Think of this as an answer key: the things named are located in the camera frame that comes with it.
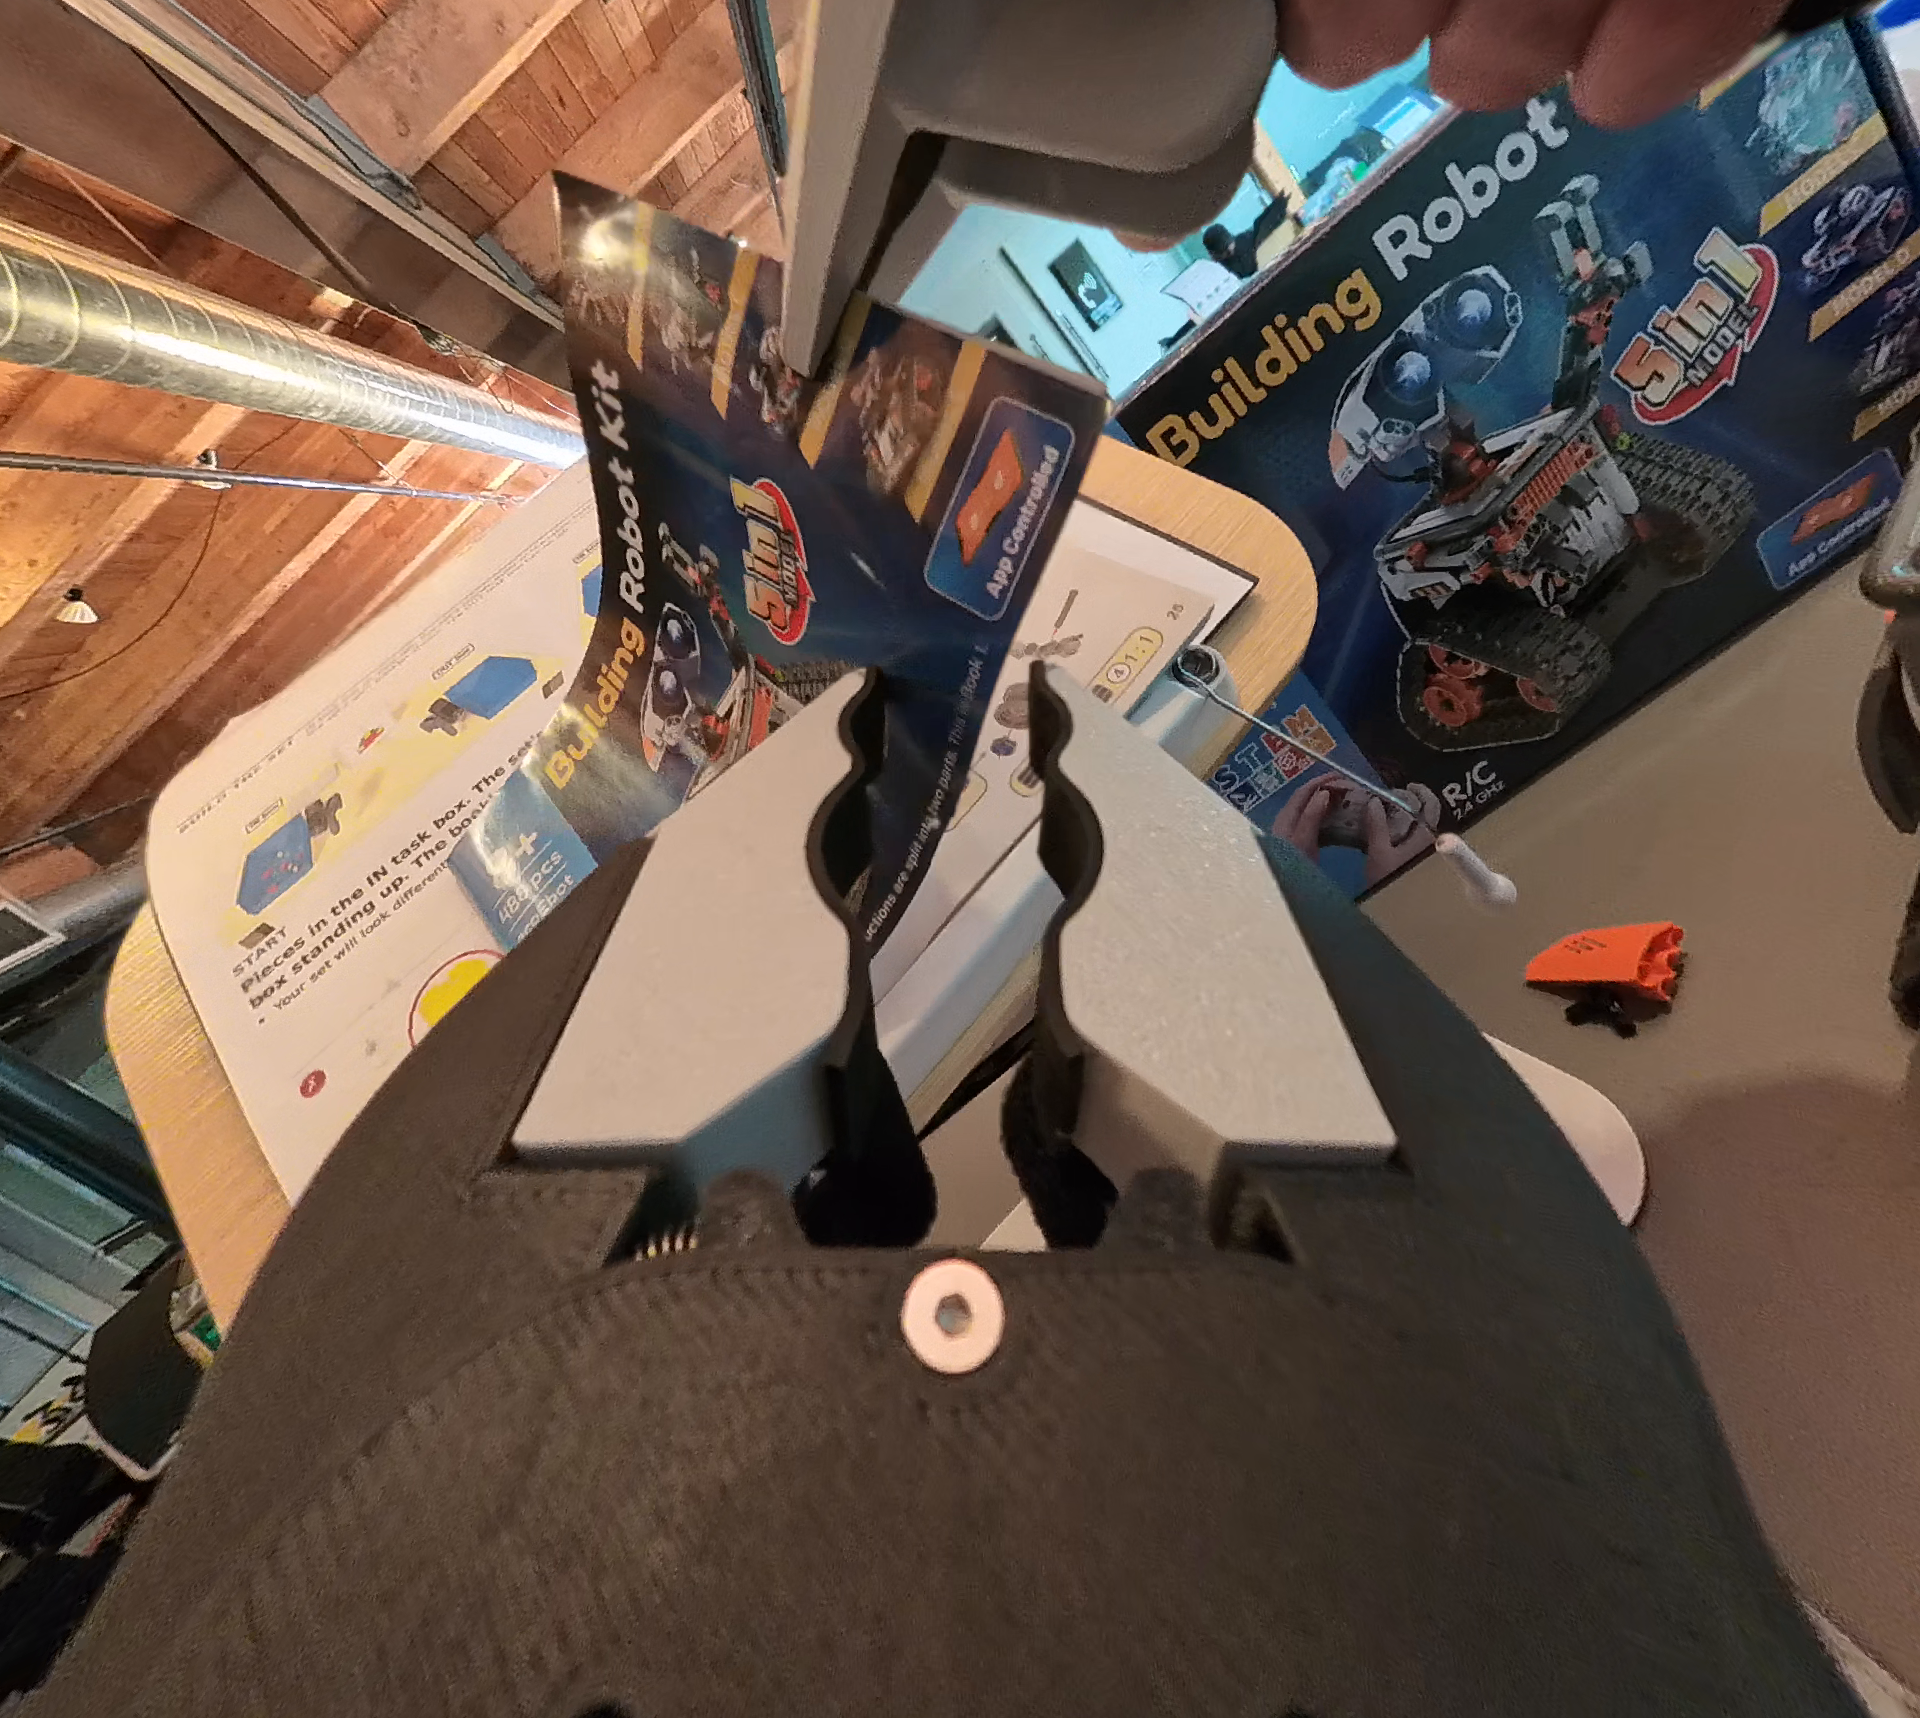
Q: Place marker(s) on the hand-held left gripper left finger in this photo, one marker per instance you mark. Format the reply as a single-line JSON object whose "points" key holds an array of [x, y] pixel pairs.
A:
{"points": [[690, 997]]}

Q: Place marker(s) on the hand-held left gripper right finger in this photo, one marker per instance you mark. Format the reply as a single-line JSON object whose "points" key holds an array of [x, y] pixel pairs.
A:
{"points": [[1215, 997]]}

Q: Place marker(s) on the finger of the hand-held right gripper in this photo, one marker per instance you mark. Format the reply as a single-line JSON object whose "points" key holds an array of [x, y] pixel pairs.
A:
{"points": [[847, 99]]}

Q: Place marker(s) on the building instruction booklet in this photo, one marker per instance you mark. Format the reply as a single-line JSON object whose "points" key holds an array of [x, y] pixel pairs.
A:
{"points": [[704, 442]]}

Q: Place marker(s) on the grey orange tracked toy robot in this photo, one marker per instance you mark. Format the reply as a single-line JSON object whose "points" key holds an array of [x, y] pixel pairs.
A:
{"points": [[1893, 728]]}

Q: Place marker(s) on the white printed task sheet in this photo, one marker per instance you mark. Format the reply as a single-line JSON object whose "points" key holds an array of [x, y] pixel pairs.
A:
{"points": [[346, 877]]}

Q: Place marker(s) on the orange toy cone part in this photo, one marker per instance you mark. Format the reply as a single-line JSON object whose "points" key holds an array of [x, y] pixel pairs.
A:
{"points": [[1605, 961]]}

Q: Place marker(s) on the white book stand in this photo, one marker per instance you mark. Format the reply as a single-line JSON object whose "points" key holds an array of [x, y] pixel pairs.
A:
{"points": [[1591, 1132]]}

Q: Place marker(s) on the blue robot kit box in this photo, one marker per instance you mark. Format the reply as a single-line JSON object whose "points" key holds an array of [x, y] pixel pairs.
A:
{"points": [[1500, 323]]}

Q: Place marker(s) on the wooden backboard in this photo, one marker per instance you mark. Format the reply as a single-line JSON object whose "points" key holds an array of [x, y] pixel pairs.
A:
{"points": [[181, 1072]]}

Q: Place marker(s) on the silver air duct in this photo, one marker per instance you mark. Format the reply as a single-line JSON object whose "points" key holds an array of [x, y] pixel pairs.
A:
{"points": [[225, 337]]}

